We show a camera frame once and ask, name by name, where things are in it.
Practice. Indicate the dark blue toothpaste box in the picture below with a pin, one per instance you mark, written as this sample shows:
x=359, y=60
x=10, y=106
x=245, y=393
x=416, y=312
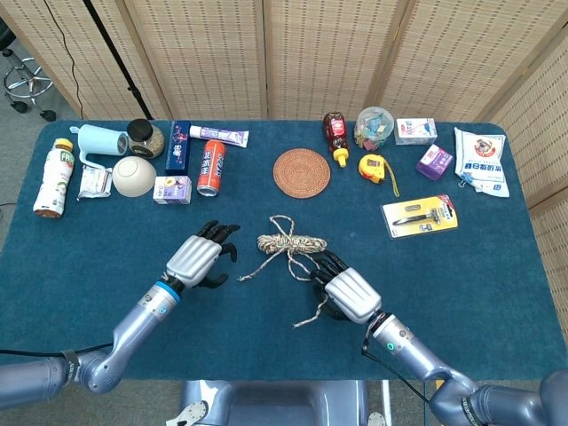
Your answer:
x=177, y=148

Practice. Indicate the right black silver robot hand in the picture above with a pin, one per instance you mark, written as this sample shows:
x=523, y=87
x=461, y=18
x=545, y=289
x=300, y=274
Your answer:
x=352, y=295

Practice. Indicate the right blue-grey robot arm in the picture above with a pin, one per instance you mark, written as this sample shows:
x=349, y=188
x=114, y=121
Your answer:
x=412, y=350

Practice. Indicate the white purple small carton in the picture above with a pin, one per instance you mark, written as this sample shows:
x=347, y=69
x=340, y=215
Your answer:
x=173, y=191

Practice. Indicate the red sauce bottle yellow cap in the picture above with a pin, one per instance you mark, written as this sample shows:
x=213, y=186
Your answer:
x=336, y=133

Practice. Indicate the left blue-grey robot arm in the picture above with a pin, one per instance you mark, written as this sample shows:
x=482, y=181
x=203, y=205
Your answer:
x=133, y=324

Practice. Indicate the blue felt table cover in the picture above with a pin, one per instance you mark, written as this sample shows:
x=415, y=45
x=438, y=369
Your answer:
x=66, y=266

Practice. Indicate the clear plastic jar of clips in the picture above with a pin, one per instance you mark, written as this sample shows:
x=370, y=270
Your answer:
x=374, y=128

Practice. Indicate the orange soda can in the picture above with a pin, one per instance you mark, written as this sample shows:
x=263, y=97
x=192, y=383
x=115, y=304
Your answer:
x=211, y=168

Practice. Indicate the white purple toothpaste tube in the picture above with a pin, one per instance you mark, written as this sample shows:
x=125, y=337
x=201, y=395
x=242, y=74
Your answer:
x=217, y=134

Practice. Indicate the white sugar bag blue print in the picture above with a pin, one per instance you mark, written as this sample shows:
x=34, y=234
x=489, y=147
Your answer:
x=481, y=160

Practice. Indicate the razor in yellow blister pack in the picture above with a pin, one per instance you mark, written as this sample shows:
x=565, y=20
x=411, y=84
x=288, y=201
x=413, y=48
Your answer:
x=419, y=217

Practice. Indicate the black tripod pole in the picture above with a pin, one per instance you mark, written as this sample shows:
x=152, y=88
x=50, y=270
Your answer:
x=117, y=57

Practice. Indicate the office stool chrome base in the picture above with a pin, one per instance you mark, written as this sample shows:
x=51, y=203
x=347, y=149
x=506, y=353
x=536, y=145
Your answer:
x=48, y=115

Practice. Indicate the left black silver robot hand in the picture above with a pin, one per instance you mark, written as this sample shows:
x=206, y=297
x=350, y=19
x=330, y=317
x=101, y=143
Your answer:
x=193, y=259

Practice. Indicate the round woven brown coaster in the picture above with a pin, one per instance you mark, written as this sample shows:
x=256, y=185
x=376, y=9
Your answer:
x=302, y=173

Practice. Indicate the yellow tape measure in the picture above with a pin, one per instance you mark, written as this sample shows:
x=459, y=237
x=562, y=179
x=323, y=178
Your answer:
x=372, y=168

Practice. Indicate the blue-grey robot torso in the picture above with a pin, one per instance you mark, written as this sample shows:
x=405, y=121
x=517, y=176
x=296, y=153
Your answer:
x=275, y=404

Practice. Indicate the white snack packet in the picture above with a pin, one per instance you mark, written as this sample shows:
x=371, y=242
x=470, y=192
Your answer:
x=94, y=183

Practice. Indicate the glass jar black lid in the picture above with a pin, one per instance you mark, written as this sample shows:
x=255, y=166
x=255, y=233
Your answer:
x=151, y=142

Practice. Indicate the beige bowl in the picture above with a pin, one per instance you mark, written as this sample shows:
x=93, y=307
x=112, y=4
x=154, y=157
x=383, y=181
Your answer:
x=133, y=177

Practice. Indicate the white box blue red print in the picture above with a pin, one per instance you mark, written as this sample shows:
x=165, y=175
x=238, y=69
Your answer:
x=415, y=131

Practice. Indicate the white drink bottle yellow cap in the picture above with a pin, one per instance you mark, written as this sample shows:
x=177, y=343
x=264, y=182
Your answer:
x=55, y=182

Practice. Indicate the purple small box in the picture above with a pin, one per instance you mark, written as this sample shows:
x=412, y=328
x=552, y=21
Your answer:
x=435, y=162

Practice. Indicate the light blue mug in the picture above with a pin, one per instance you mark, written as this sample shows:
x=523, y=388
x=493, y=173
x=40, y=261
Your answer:
x=100, y=139

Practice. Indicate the white perforated metal bracket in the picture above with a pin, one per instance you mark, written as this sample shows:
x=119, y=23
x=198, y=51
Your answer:
x=377, y=419
x=193, y=412

